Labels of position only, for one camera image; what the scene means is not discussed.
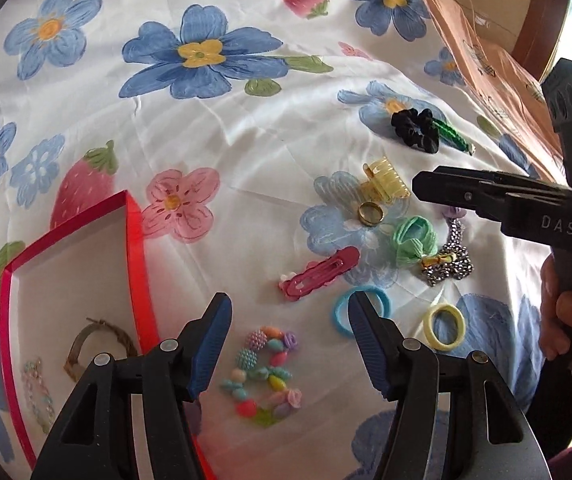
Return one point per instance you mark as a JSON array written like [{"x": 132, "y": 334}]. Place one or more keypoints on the person's right hand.
[{"x": 556, "y": 313}]

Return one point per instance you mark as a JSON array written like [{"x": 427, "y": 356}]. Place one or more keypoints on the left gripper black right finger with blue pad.
[{"x": 488, "y": 435}]

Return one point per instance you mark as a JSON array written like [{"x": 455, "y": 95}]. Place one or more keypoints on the black scrunchie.
[{"x": 417, "y": 129}]

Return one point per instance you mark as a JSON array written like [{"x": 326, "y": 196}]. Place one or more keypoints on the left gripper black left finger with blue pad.
[{"x": 93, "y": 438}]

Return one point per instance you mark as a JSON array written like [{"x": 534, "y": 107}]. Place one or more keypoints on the red shallow cardboard box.
[{"x": 95, "y": 265}]

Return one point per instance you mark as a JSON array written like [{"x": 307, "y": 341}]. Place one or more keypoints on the green leaf hair clip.
[{"x": 453, "y": 138}]

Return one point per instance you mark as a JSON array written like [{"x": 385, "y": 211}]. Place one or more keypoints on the floral white bed sheet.
[{"x": 240, "y": 127}]

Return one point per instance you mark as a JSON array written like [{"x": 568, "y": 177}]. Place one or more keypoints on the yellow claw hair clip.
[{"x": 383, "y": 183}]

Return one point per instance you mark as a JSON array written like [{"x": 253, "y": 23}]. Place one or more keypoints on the pink snap hair clip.
[{"x": 318, "y": 274}]

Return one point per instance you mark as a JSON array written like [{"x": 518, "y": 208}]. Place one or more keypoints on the gold green-faced wristwatch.
[{"x": 96, "y": 337}]

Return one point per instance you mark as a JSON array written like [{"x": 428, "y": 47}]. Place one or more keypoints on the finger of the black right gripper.
[
  {"x": 487, "y": 200},
  {"x": 471, "y": 178}
]

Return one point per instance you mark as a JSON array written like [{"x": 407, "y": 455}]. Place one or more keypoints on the rhinestone bow hair clip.
[{"x": 451, "y": 261}]

